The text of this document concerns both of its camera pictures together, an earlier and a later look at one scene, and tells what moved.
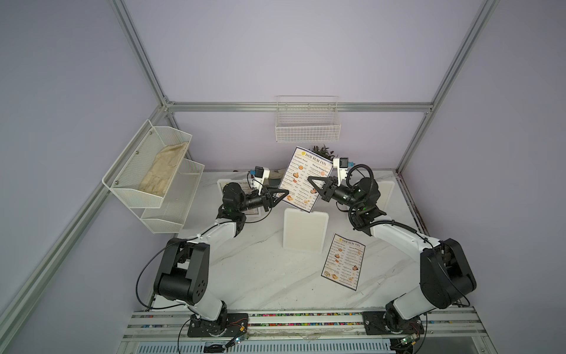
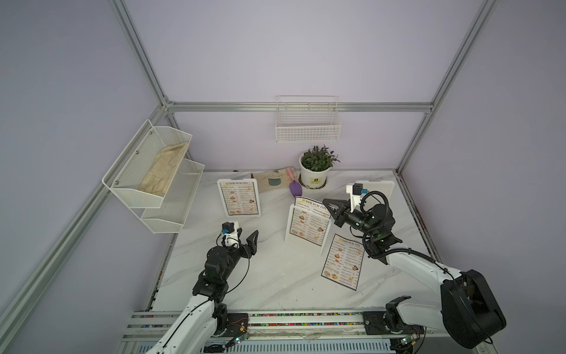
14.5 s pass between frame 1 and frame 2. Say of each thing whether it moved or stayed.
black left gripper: moved
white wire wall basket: stayed
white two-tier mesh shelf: stayed
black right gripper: moved
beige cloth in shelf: stayed
